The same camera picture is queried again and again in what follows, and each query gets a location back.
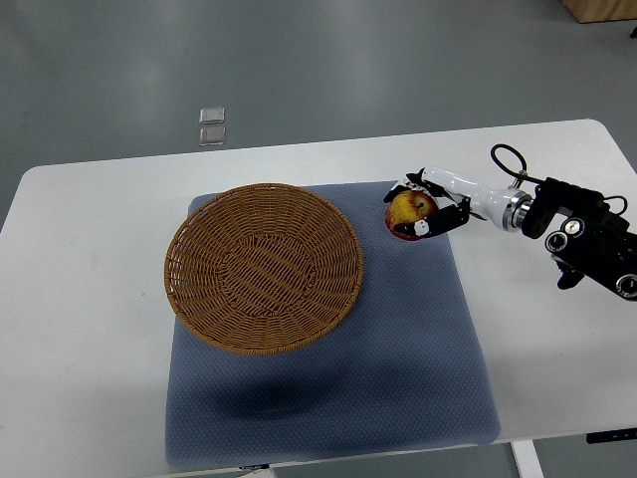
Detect white table leg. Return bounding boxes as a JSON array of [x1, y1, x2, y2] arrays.
[[511, 440, 544, 478]]

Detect wooden box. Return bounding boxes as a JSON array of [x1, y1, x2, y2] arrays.
[[561, 0, 636, 24]]

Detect brown wicker basket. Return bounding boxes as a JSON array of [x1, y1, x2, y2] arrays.
[[164, 183, 364, 356]]

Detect lower metal floor plate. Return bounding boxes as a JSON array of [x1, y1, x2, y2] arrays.
[[199, 125, 226, 146]]

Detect blue grey mat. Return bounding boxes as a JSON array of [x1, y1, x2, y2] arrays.
[[165, 181, 501, 469]]

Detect upper metal floor plate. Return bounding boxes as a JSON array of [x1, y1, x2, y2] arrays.
[[199, 107, 225, 124]]

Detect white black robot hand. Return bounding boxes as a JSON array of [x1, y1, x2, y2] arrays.
[[383, 166, 532, 239]]

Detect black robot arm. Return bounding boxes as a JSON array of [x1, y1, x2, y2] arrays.
[[490, 143, 636, 301]]

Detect red yellow apple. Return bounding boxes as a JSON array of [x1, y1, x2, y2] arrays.
[[385, 190, 439, 241]]

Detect metal floor plate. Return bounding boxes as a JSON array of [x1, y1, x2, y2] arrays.
[[199, 125, 226, 146], [199, 107, 225, 124]]

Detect black table control panel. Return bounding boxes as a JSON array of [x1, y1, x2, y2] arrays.
[[586, 428, 637, 444]]

